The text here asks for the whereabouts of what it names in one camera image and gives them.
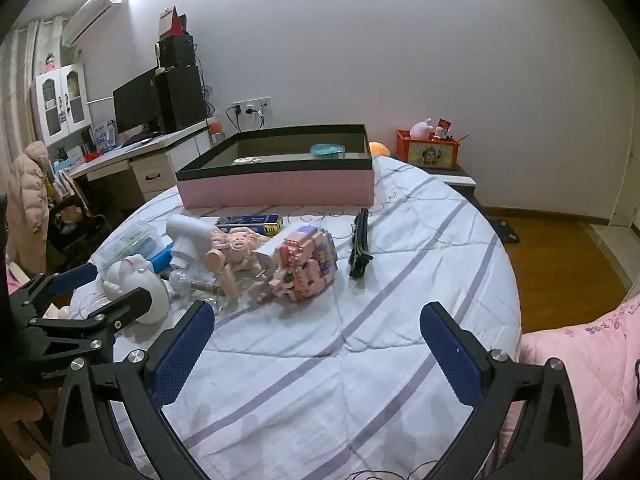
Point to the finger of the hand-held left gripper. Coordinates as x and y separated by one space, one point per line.
75 277
127 304

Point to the blue white box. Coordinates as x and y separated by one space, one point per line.
102 136

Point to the bottle with red cap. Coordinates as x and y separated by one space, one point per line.
216 127

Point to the black floor scale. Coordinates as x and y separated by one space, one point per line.
505 230

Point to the red desk tray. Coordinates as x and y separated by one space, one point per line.
90 156

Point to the white air conditioner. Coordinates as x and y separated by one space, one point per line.
95 12

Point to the clear plastic packet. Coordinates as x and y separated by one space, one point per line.
127 247

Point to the pink building block toy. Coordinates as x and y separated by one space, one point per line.
300 265

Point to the white desk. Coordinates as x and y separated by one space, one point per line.
150 160

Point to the beige curtain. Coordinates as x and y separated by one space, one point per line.
15 85

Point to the white wall outlet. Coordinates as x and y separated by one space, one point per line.
250 106

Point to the small yellow handheld fan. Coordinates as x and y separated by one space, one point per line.
158 55

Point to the black hair clip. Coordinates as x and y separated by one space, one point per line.
360 245

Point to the teal round lid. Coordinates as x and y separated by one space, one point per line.
327 149

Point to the black computer tower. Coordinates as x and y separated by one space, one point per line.
182 97

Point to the red white desk calendar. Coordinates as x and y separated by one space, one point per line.
172 20

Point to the orange plush toy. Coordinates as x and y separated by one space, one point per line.
378 149

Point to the pink plush toy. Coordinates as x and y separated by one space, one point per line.
422 127

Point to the red storage crate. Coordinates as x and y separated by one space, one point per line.
427 152

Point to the pink box with black rim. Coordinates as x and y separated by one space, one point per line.
275 190

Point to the black computer monitor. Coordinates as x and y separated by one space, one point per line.
135 105

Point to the small pink doll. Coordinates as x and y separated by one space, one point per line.
50 61

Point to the white round toy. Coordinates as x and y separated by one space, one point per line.
140 287

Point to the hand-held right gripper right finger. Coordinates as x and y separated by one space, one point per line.
452 355

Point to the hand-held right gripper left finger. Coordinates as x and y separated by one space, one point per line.
182 355

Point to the black speaker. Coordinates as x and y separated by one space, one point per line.
176 50

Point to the black keyboard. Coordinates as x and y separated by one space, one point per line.
137 139

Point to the white striped quilt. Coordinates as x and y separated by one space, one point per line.
400 260

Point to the white glass door cabinet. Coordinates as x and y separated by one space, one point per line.
60 100

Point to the pink quilt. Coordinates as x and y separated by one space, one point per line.
575 360

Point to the blue rectangular tin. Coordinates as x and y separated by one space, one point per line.
247 220

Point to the pink puffer coat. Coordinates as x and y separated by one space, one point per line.
30 200

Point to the blue plastic item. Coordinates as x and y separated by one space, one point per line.
161 258

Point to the pink pig toy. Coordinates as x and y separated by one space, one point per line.
237 245

